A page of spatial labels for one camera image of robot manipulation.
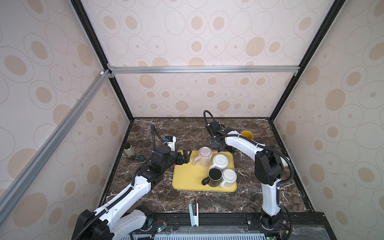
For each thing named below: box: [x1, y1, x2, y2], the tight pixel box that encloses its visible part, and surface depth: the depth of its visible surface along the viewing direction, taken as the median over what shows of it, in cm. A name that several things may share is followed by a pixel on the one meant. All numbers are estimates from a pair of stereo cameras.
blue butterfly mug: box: [240, 130, 254, 140], surface depth 99 cm
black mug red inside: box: [201, 167, 223, 188], surface depth 83 cm
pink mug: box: [193, 146, 213, 167], surface depth 90 cm
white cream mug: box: [220, 168, 237, 188], surface depth 83 cm
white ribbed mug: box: [209, 154, 229, 172], surface depth 88 cm
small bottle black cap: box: [123, 143, 135, 157], surface depth 96 cm
